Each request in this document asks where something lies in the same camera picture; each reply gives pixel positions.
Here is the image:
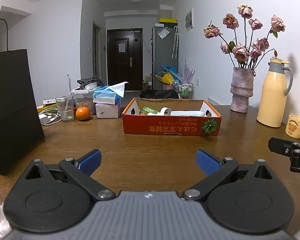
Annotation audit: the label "white charger with cable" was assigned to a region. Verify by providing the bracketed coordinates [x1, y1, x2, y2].
[38, 112, 62, 125]

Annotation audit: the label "blue bag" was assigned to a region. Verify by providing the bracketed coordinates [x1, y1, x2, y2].
[160, 65, 178, 74]

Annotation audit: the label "red cardboard box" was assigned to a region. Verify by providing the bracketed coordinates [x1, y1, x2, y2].
[121, 97, 222, 137]

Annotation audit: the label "white folded umbrella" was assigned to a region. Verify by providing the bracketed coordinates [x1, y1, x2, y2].
[172, 25, 180, 59]

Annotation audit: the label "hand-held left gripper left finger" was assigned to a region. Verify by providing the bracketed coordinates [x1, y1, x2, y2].
[22, 149, 116, 201]

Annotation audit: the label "yellow thermos jug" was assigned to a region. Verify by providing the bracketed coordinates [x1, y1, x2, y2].
[256, 58, 294, 128]

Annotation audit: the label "white plastic box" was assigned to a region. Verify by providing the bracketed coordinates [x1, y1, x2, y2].
[170, 110, 206, 118]

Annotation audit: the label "dried pink roses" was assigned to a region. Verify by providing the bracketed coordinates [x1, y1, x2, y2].
[203, 4, 286, 71]

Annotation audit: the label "yellow-green flat packet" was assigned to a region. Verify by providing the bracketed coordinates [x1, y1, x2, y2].
[36, 105, 59, 114]

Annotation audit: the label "white tissue pack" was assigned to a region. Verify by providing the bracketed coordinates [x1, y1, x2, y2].
[95, 102, 122, 119]

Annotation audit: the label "clear glass with straw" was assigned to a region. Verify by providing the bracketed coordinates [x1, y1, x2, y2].
[55, 95, 75, 123]

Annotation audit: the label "yellow bag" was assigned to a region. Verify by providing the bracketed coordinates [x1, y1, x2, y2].
[155, 72, 176, 85]

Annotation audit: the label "black paper bag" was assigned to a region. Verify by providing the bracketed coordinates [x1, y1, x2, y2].
[0, 18, 45, 176]

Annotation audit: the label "green spray bottle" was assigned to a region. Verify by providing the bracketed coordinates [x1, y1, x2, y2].
[142, 106, 161, 116]

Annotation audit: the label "clear plastic food container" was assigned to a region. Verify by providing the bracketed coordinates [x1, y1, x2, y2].
[72, 89, 96, 116]

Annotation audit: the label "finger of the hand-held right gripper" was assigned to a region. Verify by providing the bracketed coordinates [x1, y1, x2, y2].
[268, 136, 295, 156]

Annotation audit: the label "orange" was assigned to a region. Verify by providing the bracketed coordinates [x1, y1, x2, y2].
[75, 106, 91, 121]

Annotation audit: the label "wire rack with bottles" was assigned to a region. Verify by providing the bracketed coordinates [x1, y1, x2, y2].
[173, 80, 194, 99]

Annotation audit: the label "dark brown door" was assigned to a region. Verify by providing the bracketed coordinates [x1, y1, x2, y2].
[106, 28, 143, 91]

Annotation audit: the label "grey refrigerator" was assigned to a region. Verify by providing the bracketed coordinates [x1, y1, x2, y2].
[151, 25, 179, 91]

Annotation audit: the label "grey-pink ceramic vase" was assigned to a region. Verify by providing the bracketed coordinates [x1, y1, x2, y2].
[230, 67, 256, 113]

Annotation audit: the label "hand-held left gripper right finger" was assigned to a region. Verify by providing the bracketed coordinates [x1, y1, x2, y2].
[182, 149, 278, 202]

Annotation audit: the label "cream bear mug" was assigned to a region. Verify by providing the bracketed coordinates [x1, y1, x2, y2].
[285, 114, 300, 139]

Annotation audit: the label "purple feather decoration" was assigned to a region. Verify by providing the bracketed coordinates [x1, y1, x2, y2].
[181, 59, 196, 84]

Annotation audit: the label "blue tissue pack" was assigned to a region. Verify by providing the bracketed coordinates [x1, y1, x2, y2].
[93, 81, 129, 105]

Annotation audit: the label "black and white appliance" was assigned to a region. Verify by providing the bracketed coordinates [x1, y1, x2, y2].
[77, 78, 104, 91]

